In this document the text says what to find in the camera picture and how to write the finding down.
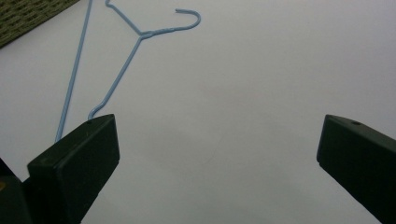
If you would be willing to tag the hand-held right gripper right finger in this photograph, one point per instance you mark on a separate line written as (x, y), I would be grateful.
(361, 161)

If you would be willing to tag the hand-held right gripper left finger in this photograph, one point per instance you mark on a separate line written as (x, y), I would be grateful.
(74, 165)

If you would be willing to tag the olive green knitted cloth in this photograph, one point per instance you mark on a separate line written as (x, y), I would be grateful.
(25, 17)

